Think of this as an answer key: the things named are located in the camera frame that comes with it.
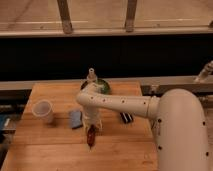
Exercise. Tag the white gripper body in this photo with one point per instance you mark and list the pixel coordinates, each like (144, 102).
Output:
(91, 116)

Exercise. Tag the blue sponge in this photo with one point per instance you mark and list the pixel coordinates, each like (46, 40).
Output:
(75, 119)

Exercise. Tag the black rectangular block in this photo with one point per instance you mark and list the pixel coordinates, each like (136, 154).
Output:
(127, 118)

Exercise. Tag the translucent plastic cup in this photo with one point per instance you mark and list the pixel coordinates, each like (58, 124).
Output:
(43, 110)

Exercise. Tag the red chili pepper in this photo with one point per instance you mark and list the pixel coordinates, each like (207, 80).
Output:
(91, 136)

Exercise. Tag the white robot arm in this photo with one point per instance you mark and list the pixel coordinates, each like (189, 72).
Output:
(182, 138)

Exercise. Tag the small clear bottle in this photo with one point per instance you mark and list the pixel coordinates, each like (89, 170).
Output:
(91, 77)

